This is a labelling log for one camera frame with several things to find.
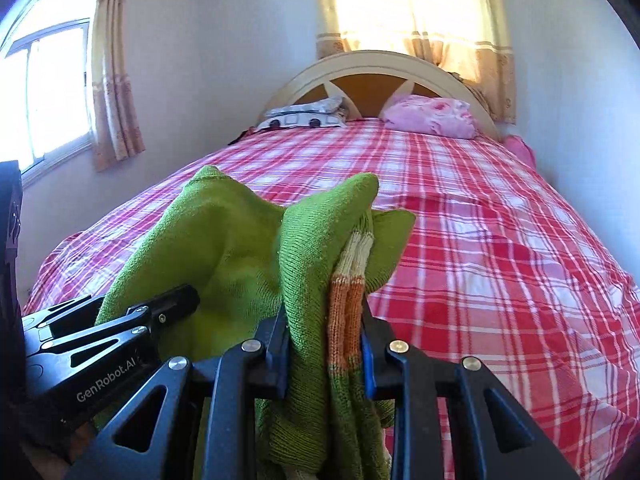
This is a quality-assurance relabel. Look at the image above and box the green striped knit sweater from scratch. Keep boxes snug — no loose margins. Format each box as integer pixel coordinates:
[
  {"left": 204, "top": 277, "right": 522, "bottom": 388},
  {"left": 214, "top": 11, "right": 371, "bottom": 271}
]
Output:
[{"left": 96, "top": 166, "right": 414, "bottom": 479}]

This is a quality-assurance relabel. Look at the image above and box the red white plaid bedspread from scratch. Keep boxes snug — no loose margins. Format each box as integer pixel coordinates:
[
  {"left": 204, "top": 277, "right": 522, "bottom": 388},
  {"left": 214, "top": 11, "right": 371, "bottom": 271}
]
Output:
[{"left": 22, "top": 118, "right": 640, "bottom": 480}]

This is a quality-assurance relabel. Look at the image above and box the beige side window curtain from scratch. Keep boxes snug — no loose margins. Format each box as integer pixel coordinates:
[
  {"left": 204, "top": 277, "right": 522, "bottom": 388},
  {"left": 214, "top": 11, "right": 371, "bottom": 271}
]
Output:
[{"left": 90, "top": 0, "right": 145, "bottom": 171}]

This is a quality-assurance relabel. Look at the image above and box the white framed side window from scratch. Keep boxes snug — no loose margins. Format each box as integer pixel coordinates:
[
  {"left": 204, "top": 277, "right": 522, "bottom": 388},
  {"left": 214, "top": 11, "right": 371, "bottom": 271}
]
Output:
[{"left": 1, "top": 0, "right": 96, "bottom": 185}]

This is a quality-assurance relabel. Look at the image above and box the pink cloth beside bed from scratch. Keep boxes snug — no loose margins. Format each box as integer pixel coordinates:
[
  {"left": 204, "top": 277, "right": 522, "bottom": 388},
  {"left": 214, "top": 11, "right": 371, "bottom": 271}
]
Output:
[{"left": 503, "top": 134, "right": 537, "bottom": 170}]

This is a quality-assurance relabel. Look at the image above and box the white car print pillow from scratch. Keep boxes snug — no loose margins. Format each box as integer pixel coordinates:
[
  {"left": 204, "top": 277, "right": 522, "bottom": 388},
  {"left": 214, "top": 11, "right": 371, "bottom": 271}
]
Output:
[{"left": 254, "top": 96, "right": 348, "bottom": 131}]

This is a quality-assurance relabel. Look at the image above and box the pink floral pillow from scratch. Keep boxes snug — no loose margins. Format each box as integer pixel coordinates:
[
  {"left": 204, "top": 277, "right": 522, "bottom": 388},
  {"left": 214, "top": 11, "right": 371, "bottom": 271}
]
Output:
[{"left": 380, "top": 94, "right": 480, "bottom": 140}]

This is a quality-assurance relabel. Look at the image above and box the cream arched wooden headboard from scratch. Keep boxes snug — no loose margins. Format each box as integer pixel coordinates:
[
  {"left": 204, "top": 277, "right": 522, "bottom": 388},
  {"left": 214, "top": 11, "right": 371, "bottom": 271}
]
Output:
[{"left": 265, "top": 50, "right": 501, "bottom": 141}]

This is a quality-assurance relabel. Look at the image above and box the yellow orange back curtain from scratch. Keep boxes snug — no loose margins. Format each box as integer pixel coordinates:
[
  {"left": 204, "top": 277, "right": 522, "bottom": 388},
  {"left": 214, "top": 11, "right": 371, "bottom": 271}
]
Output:
[{"left": 316, "top": 0, "right": 516, "bottom": 124}]

